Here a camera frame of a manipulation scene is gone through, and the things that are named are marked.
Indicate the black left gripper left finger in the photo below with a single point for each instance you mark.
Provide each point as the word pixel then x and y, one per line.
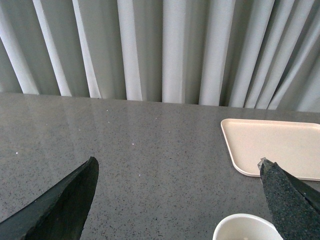
pixel 58 214

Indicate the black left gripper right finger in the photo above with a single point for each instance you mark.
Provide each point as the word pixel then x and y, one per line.
pixel 293 204

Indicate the white smiley face mug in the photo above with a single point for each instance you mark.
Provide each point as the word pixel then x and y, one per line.
pixel 243 226

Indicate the cream rectangular tray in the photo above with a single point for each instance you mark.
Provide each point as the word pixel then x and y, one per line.
pixel 294 146

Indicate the grey-white pleated curtain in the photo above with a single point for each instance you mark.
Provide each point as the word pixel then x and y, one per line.
pixel 258 54

